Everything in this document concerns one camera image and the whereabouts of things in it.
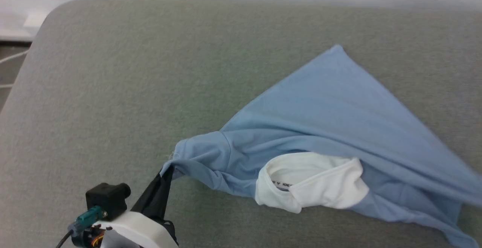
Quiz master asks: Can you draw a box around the light blue t-shirt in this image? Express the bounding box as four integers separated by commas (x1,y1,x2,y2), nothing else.
160,44,482,248

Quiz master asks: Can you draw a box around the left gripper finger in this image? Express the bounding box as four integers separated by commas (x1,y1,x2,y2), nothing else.
131,173,166,219
156,165,175,221

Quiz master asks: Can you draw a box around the white wall box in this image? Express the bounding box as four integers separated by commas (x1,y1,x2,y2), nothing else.
23,11,50,29

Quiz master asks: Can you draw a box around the grey fabric sofa cushion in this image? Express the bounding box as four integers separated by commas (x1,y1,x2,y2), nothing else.
0,0,482,248

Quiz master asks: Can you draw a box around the left teal plug black cable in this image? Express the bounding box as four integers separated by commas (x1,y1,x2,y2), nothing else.
56,205,108,248

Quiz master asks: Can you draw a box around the white skirting board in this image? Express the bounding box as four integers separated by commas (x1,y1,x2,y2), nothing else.
0,29,35,46

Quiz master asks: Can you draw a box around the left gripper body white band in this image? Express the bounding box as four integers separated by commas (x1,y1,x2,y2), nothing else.
71,211,180,248

